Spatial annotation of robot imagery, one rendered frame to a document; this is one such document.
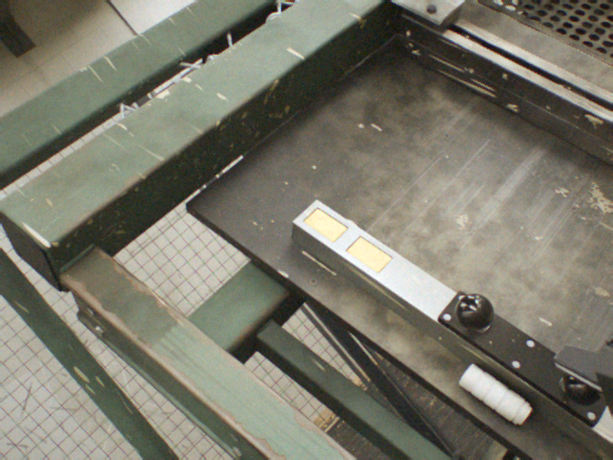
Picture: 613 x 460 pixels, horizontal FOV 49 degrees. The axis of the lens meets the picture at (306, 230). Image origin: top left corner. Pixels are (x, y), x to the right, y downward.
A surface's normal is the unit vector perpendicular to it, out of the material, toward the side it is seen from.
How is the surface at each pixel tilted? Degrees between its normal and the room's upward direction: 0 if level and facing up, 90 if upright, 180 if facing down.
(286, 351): 60
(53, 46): 90
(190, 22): 90
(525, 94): 90
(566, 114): 90
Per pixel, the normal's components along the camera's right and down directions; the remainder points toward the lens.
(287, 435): 0.05, -0.60
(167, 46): 0.43, -0.26
